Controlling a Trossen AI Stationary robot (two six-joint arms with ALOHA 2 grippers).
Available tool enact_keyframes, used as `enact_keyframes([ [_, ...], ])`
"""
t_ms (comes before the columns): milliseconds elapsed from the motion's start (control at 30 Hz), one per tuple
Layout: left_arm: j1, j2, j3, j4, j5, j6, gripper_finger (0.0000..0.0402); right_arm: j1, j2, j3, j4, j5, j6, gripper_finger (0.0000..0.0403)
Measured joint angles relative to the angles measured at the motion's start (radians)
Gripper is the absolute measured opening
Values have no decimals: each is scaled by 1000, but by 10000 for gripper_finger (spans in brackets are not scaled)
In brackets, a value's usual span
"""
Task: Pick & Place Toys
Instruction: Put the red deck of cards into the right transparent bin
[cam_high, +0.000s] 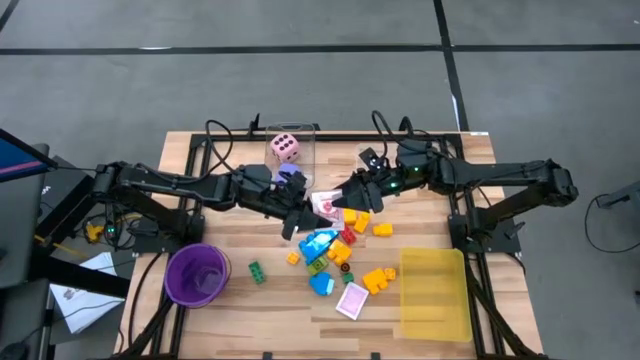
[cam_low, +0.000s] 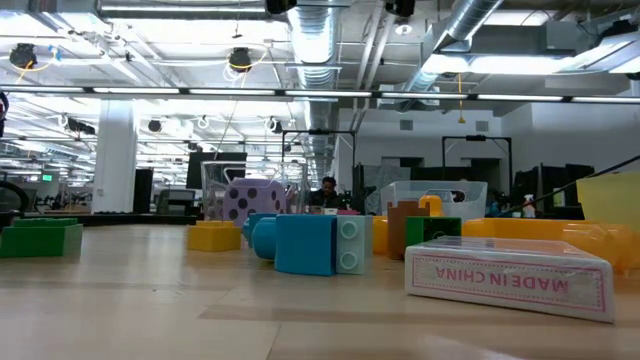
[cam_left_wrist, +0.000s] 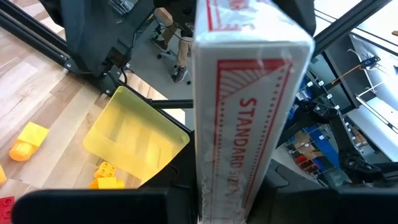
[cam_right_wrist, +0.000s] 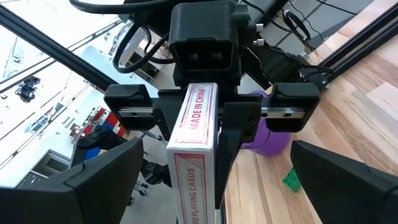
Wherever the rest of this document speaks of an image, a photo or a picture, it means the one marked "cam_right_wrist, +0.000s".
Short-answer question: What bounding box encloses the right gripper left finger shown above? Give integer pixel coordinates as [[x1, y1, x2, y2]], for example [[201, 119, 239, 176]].
[[0, 138, 145, 224]]

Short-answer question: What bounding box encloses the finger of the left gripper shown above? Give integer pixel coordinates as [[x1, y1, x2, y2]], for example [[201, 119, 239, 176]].
[[214, 101, 262, 200], [152, 89, 187, 142]]

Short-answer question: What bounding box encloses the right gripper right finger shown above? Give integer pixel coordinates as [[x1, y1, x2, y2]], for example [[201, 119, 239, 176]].
[[290, 139, 398, 224]]

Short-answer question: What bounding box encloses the white pink playing card deck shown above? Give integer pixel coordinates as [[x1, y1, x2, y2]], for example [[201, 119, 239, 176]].
[[166, 82, 218, 224]]

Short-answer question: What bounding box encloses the long green toy brick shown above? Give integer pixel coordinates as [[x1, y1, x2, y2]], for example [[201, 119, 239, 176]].
[[282, 167, 302, 194]]

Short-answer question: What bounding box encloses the purple plastic bucket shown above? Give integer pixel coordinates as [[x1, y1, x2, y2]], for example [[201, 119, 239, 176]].
[[241, 90, 292, 157]]

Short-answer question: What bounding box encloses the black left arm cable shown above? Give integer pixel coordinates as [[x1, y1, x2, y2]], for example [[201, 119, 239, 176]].
[[111, 23, 177, 75]]

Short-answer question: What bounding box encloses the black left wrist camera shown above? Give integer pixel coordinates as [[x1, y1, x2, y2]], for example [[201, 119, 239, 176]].
[[169, 1, 250, 73]]

